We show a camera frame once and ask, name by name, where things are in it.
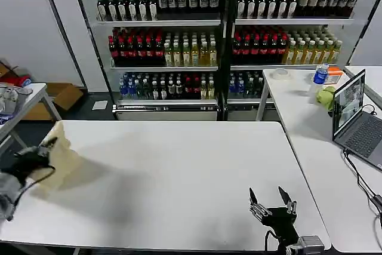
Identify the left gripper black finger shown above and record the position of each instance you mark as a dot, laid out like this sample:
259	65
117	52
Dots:
46	147

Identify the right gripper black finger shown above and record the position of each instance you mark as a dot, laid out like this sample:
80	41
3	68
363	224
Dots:
291	207
258	208

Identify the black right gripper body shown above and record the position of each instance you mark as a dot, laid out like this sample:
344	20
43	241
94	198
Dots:
280	222

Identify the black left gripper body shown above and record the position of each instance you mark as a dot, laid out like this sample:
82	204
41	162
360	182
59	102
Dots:
31	161

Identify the cream yellow shirt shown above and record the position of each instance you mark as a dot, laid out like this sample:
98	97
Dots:
64	165

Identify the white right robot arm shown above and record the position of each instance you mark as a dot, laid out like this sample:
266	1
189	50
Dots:
309	244

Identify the small white side table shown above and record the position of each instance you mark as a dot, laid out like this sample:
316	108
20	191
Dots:
34	96

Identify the brown cardboard box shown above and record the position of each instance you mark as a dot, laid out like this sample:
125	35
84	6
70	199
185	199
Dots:
62	95

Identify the grey clutter pile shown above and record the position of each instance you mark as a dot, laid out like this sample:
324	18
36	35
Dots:
9	99

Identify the white paper sheet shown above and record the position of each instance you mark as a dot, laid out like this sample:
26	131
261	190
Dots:
99	105

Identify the red bag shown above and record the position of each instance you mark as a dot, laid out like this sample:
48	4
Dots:
18	81

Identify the black power adapter brick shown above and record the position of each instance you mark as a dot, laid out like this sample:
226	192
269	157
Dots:
377	202

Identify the grey open laptop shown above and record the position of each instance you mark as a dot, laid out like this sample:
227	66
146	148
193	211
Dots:
364	135

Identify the green crumpled cloth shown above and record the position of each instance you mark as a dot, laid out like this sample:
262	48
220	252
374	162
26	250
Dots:
326	97

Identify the clear bottle with blue label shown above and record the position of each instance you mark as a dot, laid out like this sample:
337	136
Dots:
320	76

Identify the white tape roll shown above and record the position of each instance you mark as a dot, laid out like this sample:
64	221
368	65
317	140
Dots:
281	73

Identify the orange and white box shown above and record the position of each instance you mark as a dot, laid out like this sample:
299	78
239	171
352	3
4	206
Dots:
335	76

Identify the bottle shelf with blue bottles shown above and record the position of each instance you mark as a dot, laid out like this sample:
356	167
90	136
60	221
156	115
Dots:
162	43

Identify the bottle shelf behind white desk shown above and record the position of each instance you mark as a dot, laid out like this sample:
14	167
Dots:
288	40

